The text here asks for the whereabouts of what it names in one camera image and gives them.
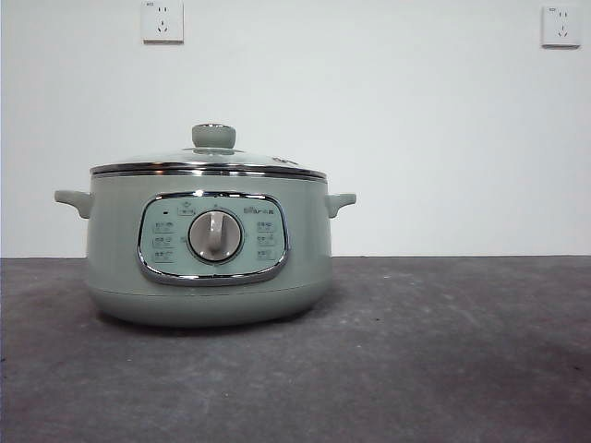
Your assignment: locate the pale green electric cooking pot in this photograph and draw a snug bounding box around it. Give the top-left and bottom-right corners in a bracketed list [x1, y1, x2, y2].
[54, 173, 357, 329]

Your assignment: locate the glass lid with green knob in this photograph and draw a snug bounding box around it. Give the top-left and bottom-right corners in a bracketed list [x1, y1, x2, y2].
[90, 122, 328, 179]

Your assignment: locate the white wall socket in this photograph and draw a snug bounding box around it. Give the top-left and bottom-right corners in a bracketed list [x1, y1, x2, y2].
[141, 0, 186, 46]
[541, 5, 583, 50]

